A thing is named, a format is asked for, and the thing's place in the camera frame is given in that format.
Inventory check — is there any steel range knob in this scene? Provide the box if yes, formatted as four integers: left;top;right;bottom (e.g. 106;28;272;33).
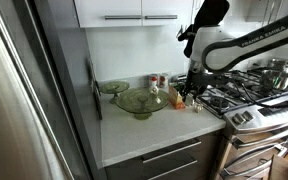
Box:
232;113;245;125
242;110;255;122

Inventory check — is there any brown cardboard box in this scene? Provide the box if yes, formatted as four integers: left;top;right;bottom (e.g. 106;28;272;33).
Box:
267;154;288;180

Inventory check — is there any steel lidded pan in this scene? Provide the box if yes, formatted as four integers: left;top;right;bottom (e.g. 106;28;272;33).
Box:
267;58;288;73

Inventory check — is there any narrow white cabinet door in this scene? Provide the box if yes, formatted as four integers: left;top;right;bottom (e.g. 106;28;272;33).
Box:
141;0;195;27

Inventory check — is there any steel range drawer handle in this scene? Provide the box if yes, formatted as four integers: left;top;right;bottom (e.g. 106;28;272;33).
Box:
221;145;287;178

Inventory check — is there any large green glass cake stand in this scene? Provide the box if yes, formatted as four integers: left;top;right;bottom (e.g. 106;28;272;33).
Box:
115;87;170;121

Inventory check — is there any dark grey base cabinet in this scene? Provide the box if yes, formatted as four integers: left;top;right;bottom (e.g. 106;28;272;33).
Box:
103;130;224;180

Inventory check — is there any orange vitamin drink box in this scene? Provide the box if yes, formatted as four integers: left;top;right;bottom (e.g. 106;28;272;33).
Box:
168;82;187;111

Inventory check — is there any steel bar drawer handle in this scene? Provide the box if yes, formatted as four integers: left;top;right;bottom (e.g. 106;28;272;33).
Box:
142;141;203;165
146;159;199;180

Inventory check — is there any stainless steel gas range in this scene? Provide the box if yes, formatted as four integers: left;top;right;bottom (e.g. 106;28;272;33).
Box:
171;58;288;180

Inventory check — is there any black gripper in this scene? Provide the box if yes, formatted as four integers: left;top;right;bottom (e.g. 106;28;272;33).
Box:
182;69;208;104

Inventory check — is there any small green glass cake stand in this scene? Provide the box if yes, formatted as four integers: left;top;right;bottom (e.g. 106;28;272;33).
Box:
98;80;131;105

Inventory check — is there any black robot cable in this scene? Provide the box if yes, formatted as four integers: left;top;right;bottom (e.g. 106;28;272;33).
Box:
232;78;288;110

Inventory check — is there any white shaker red cap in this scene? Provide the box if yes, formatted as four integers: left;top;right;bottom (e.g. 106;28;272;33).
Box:
149;76;160;98

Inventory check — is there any steel oven door handle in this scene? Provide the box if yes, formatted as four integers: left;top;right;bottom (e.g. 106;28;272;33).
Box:
232;119;288;151

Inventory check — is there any black flat rectangular panel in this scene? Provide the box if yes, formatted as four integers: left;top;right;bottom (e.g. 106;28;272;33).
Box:
86;57;104;121

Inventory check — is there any stainless steel pot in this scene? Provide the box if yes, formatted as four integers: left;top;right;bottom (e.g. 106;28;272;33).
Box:
259;68;288;94

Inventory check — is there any wide white cabinet door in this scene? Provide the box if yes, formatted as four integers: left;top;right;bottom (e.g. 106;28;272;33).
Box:
73;0;144;29

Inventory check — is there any steel bar cabinet door handle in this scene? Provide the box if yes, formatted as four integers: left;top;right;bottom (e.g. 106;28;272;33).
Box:
144;14;179;20
104;14;143;21

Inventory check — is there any white canister red label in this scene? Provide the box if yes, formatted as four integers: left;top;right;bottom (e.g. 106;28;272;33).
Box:
148;73;159;88
159;72;170;89

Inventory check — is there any stainless steel refrigerator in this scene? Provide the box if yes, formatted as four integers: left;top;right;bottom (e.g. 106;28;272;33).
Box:
0;0;107;180

